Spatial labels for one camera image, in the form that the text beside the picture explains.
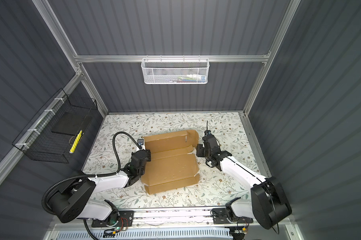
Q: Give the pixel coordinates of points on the white perforated front rail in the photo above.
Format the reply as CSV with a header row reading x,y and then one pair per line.
x,y
166,234

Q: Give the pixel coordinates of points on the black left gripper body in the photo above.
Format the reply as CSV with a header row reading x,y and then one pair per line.
x,y
148,154

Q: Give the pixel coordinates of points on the yellow marker pen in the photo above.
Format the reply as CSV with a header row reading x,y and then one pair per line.
x,y
76,142

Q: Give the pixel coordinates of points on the items in white basket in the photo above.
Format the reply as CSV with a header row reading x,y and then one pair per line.
x,y
188,79

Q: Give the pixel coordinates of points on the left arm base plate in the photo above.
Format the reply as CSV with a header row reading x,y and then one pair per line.
x,y
122,219

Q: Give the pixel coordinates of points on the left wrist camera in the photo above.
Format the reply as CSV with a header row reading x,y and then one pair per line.
x,y
141,144

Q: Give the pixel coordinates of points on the aluminium enclosure frame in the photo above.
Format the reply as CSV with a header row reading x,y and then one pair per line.
x,y
38,58

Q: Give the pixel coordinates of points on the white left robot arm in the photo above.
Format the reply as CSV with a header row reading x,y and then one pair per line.
x,y
70,198

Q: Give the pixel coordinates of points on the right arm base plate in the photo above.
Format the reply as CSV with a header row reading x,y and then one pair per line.
x,y
222,216

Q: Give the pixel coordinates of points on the black wire mesh basket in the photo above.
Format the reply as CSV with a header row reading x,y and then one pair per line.
x,y
50,137

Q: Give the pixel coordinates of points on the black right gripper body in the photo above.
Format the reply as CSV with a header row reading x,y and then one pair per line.
x,y
201,151

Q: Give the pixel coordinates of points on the white wire mesh basket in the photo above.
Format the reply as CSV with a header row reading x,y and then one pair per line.
x,y
155,72

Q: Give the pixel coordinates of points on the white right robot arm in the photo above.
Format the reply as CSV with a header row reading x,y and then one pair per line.
x,y
269,204

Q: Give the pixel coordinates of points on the brown cardboard box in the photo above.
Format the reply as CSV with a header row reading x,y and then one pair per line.
x,y
173,164

